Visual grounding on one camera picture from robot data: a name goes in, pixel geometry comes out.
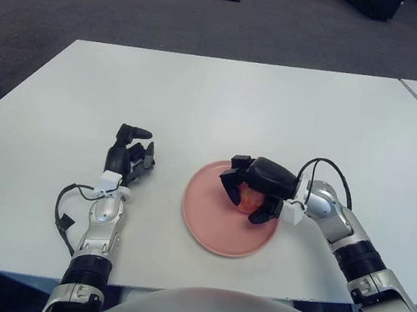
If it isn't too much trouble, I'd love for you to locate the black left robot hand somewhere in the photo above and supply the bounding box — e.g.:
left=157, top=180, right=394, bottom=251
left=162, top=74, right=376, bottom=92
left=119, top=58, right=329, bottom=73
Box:
left=101, top=121, right=162, bottom=190

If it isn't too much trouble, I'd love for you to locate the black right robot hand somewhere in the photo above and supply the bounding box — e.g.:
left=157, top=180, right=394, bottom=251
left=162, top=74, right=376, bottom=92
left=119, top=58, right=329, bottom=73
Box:
left=214, top=151, right=304, bottom=231

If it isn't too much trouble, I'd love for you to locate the red apple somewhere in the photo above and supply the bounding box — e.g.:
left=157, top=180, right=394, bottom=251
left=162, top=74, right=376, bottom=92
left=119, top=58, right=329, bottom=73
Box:
left=233, top=182, right=268, bottom=216

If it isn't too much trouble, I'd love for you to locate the pink round plate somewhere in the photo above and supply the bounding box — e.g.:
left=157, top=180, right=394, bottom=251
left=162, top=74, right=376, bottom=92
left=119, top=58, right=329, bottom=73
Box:
left=174, top=154, right=288, bottom=264

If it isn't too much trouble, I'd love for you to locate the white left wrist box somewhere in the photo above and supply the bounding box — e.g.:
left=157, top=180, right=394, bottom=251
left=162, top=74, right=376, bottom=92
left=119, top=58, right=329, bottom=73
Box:
left=96, top=170, right=123, bottom=195

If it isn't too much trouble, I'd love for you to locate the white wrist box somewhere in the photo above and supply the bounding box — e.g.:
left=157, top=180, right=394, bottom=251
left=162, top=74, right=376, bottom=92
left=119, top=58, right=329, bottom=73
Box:
left=279, top=197, right=308, bottom=228
left=96, top=170, right=123, bottom=195

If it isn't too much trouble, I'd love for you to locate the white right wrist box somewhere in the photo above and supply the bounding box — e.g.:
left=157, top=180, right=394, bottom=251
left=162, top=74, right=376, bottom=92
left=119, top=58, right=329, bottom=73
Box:
left=279, top=197, right=308, bottom=228

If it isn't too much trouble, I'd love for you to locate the large black case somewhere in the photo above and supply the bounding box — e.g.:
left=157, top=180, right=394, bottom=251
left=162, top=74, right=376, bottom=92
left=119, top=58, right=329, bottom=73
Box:
left=328, top=0, right=405, bottom=24

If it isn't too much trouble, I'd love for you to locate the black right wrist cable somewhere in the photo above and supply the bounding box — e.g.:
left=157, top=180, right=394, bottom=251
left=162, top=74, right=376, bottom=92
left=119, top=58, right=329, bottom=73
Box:
left=294, top=155, right=360, bottom=210

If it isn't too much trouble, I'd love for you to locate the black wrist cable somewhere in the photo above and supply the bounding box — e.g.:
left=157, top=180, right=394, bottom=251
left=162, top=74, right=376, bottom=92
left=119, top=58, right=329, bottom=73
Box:
left=48, top=179, right=105, bottom=260
left=294, top=155, right=360, bottom=210

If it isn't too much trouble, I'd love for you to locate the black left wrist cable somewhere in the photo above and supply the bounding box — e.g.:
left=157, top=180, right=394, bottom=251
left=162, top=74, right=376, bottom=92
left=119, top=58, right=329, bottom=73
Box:
left=48, top=179, right=105, bottom=260

